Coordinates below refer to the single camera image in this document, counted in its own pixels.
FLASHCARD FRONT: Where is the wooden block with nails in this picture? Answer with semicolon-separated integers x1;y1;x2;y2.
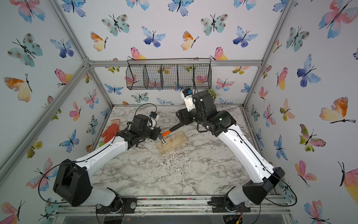
157;132;187;155

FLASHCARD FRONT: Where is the orange black claw hammer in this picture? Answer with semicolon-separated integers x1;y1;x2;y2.
158;123;183;144

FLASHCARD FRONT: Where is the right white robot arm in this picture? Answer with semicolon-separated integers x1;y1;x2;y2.
176;88;285;211

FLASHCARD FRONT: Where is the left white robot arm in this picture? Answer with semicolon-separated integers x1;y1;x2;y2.
53;114;161;213

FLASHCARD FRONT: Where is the red work glove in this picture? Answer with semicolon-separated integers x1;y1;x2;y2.
101;119;120;144

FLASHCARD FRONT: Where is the potted green plant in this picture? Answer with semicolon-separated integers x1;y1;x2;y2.
207;89;218;101

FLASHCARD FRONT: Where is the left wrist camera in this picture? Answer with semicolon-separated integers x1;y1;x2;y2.
150;112;159;120

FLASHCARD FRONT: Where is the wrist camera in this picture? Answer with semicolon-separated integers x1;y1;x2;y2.
150;112;159;120
180;88;195;112

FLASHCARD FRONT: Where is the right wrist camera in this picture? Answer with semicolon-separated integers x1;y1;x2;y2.
180;88;195;112

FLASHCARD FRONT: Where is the black wire wall basket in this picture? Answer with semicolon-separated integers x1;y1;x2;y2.
125;58;212;91

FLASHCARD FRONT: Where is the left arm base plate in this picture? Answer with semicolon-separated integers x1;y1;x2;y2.
96;197;138;214

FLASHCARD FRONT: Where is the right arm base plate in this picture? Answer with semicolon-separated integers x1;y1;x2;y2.
208;197;251;213

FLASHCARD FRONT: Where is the aluminium front rail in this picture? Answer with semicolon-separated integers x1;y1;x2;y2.
55;195;291;217

